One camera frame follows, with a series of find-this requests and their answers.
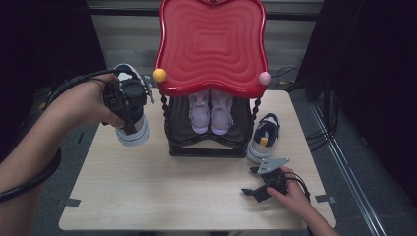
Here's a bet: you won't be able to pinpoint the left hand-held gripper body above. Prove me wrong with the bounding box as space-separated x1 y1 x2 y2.
102 75 155 116

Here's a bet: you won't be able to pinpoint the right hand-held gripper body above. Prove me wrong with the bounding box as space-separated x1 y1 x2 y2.
257 156 290 191

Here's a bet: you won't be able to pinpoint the navy and white sneaker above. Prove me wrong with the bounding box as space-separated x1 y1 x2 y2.
245 112 281 164
112 63 155 148

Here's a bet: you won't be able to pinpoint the lilac sneaker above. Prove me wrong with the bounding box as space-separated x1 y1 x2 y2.
210 88 234 136
187 89 211 135

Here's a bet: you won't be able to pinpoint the red and black shoe rack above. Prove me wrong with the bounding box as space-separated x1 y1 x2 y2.
152 0 273 158

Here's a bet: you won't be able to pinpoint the person's right hand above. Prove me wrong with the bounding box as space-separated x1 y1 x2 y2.
266 166 311 219

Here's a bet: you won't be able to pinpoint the person's left hand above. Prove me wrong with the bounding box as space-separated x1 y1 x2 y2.
43 73 127 131

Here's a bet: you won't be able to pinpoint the dark curtain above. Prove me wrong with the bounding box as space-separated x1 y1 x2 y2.
0 0 111 161
294 0 417 207

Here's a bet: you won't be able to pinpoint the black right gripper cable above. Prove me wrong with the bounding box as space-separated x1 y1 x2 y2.
284 170 312 201

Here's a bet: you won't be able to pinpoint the black floor cables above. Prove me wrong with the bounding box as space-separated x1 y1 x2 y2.
271 63 338 151

